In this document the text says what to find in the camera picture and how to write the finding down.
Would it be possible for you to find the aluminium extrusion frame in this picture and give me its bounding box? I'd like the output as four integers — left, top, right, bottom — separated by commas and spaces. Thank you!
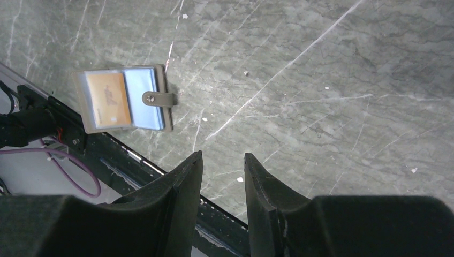
1, 63, 49, 99

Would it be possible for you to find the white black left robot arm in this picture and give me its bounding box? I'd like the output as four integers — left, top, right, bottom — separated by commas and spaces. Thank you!
1, 108, 57, 148

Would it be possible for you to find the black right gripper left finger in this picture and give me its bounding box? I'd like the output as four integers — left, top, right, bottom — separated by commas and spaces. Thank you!
1, 151, 203, 256

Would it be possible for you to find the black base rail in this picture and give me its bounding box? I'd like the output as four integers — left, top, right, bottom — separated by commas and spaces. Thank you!
17, 85, 250, 256

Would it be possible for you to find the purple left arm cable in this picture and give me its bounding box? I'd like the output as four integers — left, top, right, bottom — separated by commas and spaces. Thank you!
0, 138, 102, 199

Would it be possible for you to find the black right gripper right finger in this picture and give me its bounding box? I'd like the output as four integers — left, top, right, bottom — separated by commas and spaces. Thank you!
244, 153, 453, 256

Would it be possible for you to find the orange credit card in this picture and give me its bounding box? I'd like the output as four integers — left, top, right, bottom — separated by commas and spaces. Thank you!
85, 70, 132, 129

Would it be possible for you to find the grey leather card holder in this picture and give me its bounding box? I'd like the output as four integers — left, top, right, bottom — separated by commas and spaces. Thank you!
72, 64, 175, 134

